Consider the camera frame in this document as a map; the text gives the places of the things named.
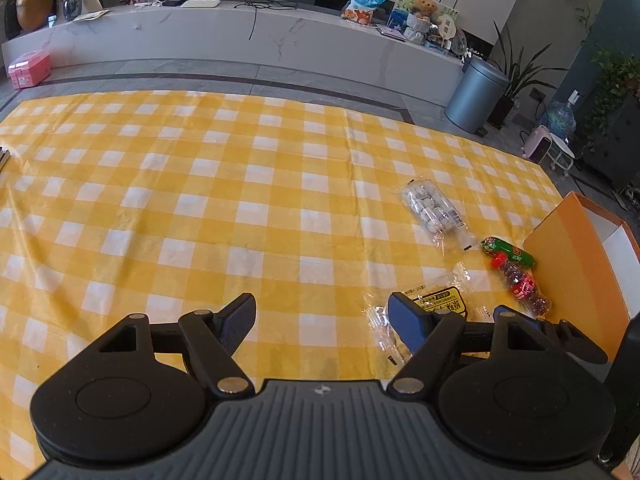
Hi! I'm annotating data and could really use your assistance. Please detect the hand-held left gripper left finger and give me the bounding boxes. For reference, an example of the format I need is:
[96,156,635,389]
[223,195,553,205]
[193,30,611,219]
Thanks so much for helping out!
[97,292,257,398]

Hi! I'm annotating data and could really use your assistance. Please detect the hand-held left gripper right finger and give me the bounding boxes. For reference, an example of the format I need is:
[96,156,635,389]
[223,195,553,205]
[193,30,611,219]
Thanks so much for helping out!
[387,291,552,398]

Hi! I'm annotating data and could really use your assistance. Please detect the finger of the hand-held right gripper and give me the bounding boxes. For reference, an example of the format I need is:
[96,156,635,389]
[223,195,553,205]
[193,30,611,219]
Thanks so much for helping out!
[492,305,609,367]

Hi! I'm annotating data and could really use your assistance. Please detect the clear packet with yellow label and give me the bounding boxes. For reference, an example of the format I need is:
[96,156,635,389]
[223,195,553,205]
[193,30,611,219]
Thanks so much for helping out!
[366,266,471,361]

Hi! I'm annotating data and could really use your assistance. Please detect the orange cardboard box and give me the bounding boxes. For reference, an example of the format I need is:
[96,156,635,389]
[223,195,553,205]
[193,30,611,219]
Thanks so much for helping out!
[522,191,640,367]

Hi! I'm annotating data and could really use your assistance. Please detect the green and red sausage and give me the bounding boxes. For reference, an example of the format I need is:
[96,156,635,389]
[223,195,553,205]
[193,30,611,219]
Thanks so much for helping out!
[481,236,536,269]

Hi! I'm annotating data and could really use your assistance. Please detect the clear pack of white sweets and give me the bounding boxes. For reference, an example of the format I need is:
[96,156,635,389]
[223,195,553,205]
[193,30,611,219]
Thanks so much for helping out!
[401,179,476,252]

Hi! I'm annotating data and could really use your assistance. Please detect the yellow checkered tablecloth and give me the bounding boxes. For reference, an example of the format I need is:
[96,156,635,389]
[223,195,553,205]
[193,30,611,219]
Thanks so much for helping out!
[0,90,568,480]

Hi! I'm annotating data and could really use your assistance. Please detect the white stool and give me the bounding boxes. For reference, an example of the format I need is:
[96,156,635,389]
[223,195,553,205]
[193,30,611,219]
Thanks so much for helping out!
[542,135,581,176]

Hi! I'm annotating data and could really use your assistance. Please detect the dark grey cabinet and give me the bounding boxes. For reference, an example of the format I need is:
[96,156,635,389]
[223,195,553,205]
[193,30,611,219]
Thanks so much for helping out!
[582,92,640,194]

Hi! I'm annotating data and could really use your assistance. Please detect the pink heater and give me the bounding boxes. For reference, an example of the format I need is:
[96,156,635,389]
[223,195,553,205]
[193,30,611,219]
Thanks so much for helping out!
[521,126,551,164]

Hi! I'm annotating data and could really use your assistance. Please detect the water bottle with pump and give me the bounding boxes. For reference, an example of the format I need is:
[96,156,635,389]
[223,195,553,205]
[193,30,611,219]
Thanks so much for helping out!
[547,90,584,144]

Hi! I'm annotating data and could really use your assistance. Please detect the grey blue trash can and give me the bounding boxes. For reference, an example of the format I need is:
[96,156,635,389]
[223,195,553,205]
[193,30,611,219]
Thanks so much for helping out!
[445,56,510,135]

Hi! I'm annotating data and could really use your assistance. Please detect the green ivy plant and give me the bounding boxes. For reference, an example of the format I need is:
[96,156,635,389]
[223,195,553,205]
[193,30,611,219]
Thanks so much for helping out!
[582,45,640,137]

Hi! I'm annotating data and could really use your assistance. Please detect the potted long-leaf plant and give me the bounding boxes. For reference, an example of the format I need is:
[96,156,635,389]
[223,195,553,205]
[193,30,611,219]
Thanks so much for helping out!
[487,21,569,131]

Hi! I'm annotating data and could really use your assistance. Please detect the white marble television console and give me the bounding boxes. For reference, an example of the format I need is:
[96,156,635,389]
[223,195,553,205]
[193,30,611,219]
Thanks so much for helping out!
[0,0,466,111]

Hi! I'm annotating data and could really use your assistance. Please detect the blue book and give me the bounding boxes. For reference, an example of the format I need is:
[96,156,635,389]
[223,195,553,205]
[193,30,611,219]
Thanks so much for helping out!
[387,7,411,37]

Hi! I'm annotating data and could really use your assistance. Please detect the brown teddy bear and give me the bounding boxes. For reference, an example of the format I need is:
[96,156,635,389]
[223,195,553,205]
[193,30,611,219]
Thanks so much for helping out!
[410,0,440,24]

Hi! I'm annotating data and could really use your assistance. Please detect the blue snack bag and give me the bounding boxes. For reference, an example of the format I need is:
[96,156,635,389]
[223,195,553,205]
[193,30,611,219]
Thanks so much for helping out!
[342,0,389,25]

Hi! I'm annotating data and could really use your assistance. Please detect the pink storage box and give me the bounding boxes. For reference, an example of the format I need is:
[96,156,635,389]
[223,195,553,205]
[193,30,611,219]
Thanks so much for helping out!
[7,50,52,90]

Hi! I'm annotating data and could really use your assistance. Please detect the gold vase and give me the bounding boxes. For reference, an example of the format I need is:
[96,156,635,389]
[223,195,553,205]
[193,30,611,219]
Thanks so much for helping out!
[16,0,56,31]

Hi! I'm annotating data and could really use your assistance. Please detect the black cables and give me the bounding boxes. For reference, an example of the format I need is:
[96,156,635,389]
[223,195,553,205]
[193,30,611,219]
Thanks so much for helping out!
[235,0,301,41]

